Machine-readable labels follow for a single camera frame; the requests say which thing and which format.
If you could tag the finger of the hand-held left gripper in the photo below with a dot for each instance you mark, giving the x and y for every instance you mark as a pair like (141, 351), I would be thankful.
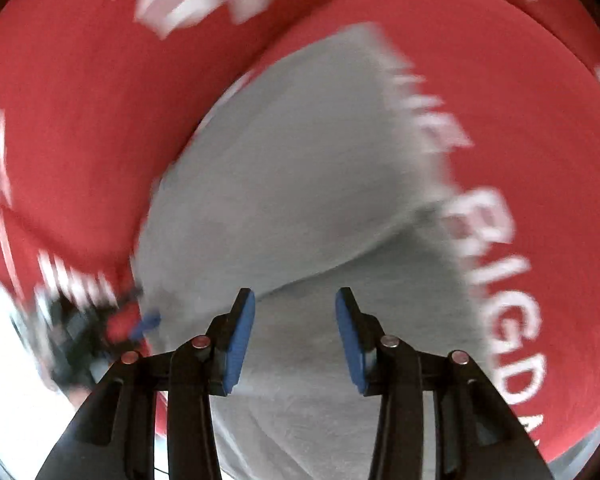
(149, 322)

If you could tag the grey knit cloth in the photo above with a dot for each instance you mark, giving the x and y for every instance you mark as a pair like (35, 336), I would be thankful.
(305, 160)

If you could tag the red printed sofa cover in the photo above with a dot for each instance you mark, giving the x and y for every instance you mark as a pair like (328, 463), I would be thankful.
(105, 110)

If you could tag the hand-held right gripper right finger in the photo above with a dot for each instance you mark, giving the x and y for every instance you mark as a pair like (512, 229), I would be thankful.
(351, 345)

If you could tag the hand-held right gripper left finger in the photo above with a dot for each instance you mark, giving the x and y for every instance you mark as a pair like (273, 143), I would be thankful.
(240, 340)

